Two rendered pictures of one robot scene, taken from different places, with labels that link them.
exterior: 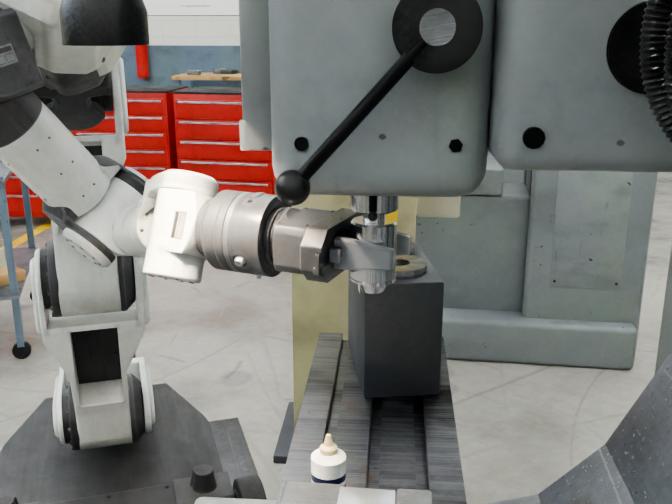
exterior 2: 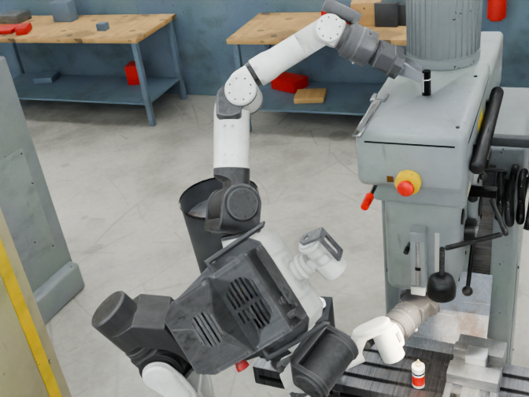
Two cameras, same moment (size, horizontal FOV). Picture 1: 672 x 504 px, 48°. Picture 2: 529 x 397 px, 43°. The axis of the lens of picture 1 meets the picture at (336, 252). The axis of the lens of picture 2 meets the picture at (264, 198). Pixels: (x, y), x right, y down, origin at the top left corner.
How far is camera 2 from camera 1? 2.03 m
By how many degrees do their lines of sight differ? 63
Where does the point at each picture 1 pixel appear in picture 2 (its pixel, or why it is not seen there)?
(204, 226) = (408, 328)
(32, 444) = not seen: outside the picture
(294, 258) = (427, 313)
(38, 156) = not seen: hidden behind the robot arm
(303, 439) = (361, 385)
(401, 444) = (373, 356)
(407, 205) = (27, 291)
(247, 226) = (417, 317)
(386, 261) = not seen: hidden behind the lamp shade
